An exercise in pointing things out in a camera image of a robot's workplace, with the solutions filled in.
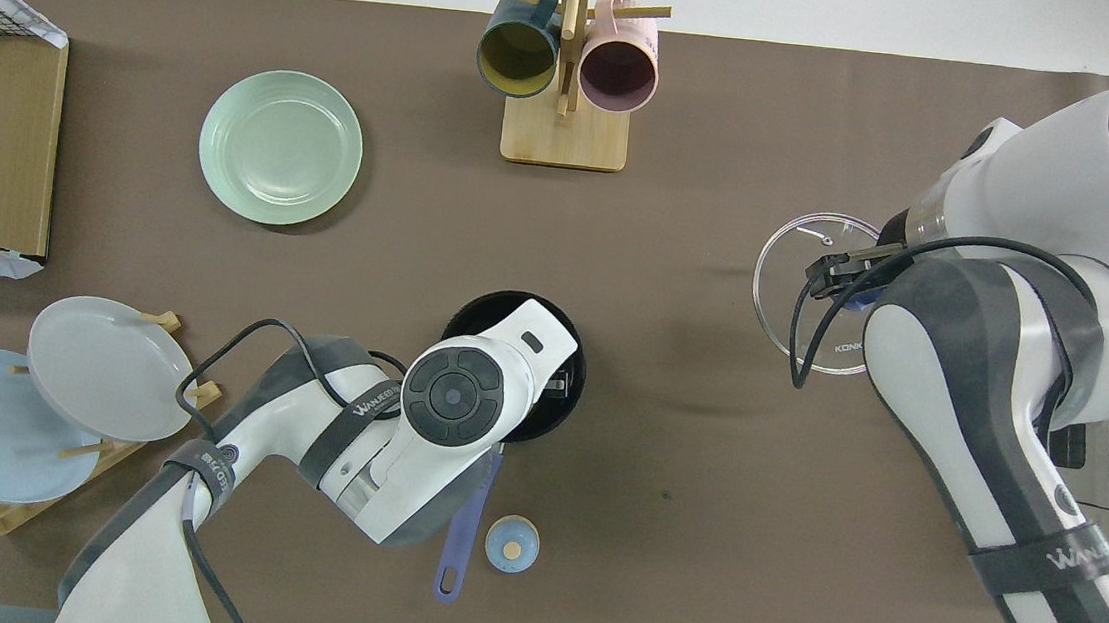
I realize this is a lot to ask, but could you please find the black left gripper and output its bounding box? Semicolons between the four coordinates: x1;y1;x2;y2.
530;368;575;425

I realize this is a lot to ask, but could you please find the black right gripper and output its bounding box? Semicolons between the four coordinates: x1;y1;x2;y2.
803;231;918;310

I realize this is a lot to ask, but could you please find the glass lid blue knob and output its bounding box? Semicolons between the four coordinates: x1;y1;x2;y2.
745;206;903;380

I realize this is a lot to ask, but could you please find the green plate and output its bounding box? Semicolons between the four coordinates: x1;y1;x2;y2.
192;63;370;233

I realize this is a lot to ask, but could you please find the grey plate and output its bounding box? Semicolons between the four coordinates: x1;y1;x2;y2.
20;291;207;449

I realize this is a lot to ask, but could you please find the wooden plate rack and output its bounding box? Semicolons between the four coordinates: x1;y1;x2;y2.
0;296;230;558

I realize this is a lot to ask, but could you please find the dark blue saucepan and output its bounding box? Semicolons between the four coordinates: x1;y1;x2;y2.
417;285;594;613

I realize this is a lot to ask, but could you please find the brown table mat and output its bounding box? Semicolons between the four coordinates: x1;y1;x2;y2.
0;0;1109;623

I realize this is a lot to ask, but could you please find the wooden mug tree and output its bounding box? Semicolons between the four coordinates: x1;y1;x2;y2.
464;0;673;176

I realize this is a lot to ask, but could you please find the pink ribbed mug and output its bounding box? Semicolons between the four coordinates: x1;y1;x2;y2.
575;0;665;116

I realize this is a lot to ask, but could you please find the dark teal mug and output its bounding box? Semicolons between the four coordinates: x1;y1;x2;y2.
473;0;565;102

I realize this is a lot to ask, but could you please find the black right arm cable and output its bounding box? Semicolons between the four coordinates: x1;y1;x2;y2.
785;220;1108;416

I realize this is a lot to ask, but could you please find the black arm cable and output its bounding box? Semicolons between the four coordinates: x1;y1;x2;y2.
785;220;1108;416
154;309;413;623

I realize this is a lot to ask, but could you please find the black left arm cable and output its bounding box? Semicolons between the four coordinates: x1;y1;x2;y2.
154;309;413;623

